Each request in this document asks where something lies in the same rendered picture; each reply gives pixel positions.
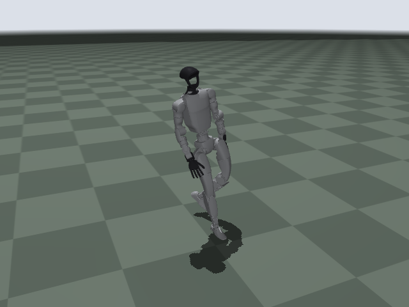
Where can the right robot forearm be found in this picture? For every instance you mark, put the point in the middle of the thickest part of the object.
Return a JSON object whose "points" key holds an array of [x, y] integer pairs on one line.
{"points": [[183, 144]]}

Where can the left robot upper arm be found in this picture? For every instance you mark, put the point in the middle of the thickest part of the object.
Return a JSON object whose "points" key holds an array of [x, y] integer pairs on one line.
{"points": [[217, 114]]}

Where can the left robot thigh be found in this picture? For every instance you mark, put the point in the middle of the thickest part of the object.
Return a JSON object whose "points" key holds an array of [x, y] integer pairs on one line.
{"points": [[223, 159]]}

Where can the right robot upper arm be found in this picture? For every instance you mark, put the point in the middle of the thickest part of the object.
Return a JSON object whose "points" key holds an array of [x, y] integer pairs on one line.
{"points": [[178, 108]]}

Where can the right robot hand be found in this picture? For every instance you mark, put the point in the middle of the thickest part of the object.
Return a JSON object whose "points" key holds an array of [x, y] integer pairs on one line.
{"points": [[194, 165]]}

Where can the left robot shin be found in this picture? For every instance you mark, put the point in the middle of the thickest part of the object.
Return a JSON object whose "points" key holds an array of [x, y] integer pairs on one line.
{"points": [[216, 187]]}

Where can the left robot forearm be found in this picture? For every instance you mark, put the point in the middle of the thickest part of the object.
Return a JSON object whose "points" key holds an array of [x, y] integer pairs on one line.
{"points": [[220, 127]]}

